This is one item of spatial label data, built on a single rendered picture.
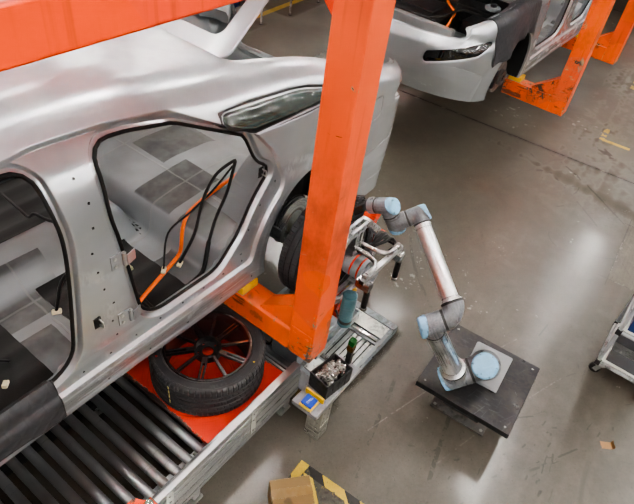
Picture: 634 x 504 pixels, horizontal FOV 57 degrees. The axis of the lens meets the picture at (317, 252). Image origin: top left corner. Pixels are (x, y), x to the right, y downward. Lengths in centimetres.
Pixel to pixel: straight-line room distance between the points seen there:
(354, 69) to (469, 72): 340
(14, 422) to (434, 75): 429
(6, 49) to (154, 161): 261
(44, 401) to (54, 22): 181
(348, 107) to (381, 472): 219
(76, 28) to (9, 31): 14
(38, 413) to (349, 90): 182
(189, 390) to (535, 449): 217
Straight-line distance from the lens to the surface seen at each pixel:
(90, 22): 132
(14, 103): 235
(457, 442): 386
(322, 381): 319
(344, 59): 222
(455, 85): 558
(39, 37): 127
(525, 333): 464
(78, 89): 244
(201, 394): 320
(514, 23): 565
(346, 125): 230
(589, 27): 628
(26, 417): 274
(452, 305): 299
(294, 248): 322
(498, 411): 371
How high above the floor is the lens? 315
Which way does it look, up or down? 42 degrees down
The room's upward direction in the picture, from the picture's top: 9 degrees clockwise
